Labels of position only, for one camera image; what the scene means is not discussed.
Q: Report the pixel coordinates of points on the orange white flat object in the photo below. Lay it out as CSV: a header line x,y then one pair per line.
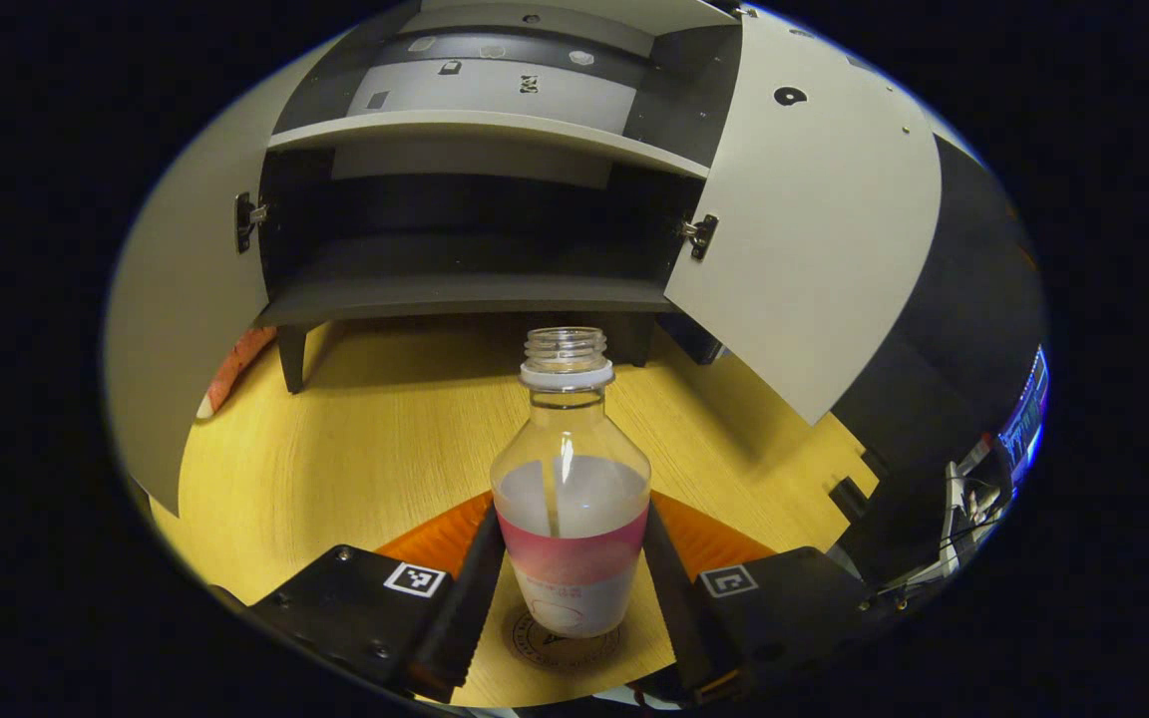
x,y
230,379

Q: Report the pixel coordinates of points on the computer monitor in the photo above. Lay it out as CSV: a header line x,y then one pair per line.
x,y
1028,419

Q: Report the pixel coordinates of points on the clear plastic bottle pink label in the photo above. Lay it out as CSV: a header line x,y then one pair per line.
x,y
570,499

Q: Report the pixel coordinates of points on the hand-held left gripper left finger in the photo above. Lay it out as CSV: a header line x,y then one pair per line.
x,y
470,598

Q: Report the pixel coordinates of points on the white cabinet door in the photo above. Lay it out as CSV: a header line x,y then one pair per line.
x,y
186,299
814,249

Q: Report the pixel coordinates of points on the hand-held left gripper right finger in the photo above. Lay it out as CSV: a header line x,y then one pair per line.
x,y
679,608

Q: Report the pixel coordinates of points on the grey white cabinet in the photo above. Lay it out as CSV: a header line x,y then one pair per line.
x,y
465,299

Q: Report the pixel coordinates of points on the black backdrop cloth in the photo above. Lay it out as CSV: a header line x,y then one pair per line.
x,y
973,299

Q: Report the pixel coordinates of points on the round brown coaster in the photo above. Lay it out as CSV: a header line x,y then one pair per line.
x,y
535,650

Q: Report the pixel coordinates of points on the metal door hinge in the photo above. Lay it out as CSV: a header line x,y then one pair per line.
x,y
701,236
247,219

